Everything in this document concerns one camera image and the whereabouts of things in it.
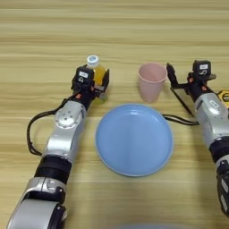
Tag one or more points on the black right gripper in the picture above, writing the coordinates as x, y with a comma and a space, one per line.
198, 88

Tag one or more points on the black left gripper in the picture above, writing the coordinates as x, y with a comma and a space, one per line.
85, 95

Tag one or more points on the orange juice bottle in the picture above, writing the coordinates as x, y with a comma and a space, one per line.
100, 73

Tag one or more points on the thin black pen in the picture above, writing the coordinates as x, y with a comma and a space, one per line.
182, 103

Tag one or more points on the pink plastic cup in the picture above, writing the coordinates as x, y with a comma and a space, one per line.
151, 86

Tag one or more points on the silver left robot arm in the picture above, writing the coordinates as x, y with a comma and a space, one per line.
65, 131

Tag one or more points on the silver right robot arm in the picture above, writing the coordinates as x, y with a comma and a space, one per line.
213, 119

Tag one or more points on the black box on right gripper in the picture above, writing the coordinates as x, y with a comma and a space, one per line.
201, 68

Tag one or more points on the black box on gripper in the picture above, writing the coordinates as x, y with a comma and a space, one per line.
201, 68
84, 76

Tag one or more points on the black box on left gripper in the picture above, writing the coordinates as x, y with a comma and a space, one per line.
84, 76

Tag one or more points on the yellow black tape measure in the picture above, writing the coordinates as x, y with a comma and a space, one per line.
224, 97

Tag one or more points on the blue round plate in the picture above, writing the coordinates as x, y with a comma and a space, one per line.
134, 143

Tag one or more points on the grey robot torso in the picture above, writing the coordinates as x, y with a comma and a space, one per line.
146, 227

